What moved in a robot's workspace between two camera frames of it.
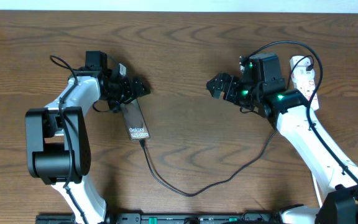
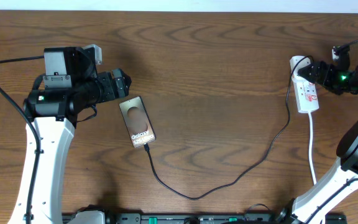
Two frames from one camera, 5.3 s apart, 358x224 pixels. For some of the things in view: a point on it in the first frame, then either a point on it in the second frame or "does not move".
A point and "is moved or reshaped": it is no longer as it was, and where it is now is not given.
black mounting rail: x=163 y=218 does not move
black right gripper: x=232 y=81 to x=327 y=80
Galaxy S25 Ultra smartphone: x=135 y=121 is moved or reshaped
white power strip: x=302 y=73 does not move
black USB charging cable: x=310 y=68 to x=146 y=147
